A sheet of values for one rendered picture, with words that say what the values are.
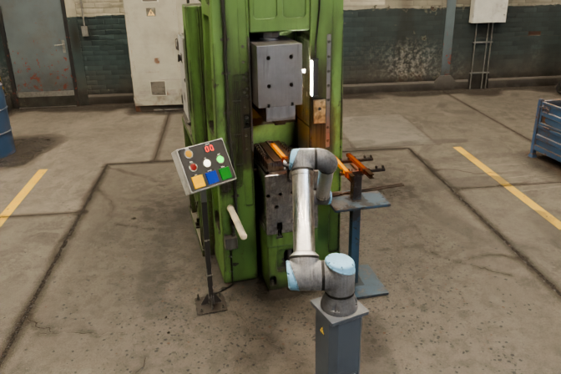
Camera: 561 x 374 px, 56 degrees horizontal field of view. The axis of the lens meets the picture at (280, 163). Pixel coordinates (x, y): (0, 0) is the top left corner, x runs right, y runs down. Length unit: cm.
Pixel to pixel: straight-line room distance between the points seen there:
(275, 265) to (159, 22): 559
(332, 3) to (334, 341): 212
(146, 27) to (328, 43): 540
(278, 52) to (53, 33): 669
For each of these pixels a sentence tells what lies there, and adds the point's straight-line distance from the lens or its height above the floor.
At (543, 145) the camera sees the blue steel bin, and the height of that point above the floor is 20.
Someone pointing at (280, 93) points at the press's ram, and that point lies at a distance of 349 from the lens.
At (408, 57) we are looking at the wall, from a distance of 998.
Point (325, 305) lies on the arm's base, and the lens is 277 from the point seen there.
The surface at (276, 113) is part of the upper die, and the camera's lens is 351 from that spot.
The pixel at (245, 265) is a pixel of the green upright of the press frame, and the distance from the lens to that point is 406.
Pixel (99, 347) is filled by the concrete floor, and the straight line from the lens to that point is 372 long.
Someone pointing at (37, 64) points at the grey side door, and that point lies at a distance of 990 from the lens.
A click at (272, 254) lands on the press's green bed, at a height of 31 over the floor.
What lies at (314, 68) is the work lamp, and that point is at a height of 158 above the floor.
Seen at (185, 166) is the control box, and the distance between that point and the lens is 327.
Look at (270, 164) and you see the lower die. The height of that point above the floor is 97.
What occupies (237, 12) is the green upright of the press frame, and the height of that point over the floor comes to 196.
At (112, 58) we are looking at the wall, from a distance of 957.
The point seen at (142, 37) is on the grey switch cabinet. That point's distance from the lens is 878.
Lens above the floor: 225
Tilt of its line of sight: 21 degrees down
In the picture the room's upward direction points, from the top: 1 degrees counter-clockwise
